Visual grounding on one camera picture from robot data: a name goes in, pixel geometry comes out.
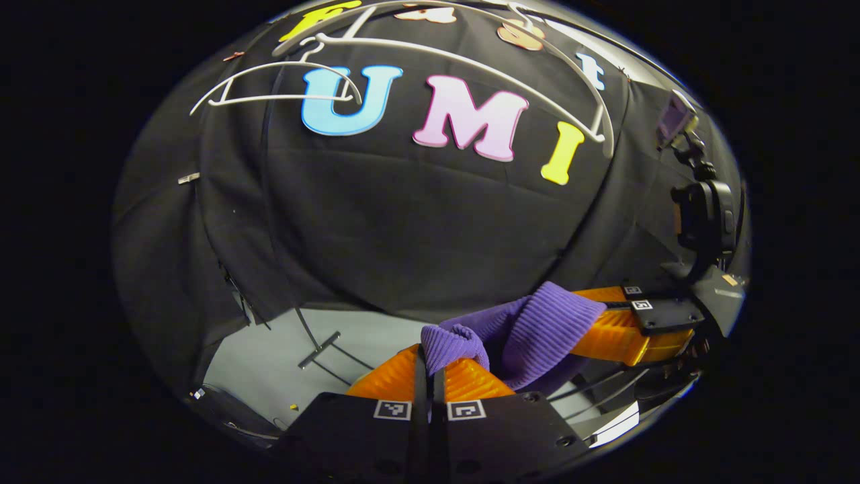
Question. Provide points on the silver backdrop clip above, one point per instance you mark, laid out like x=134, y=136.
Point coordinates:
x=189, y=178

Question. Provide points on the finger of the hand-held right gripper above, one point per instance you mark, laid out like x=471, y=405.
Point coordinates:
x=608, y=293
x=638, y=336

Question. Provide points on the black clothes rack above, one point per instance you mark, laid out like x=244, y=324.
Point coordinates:
x=321, y=348

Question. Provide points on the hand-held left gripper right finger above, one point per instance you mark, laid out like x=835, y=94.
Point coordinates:
x=504, y=437

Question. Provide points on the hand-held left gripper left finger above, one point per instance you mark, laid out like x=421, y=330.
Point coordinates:
x=363, y=437

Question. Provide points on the white plastic clothes hanger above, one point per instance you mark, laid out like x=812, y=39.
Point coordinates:
x=255, y=99
x=376, y=42

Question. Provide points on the purple ribbed jacket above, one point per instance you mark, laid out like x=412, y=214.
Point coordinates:
x=537, y=323

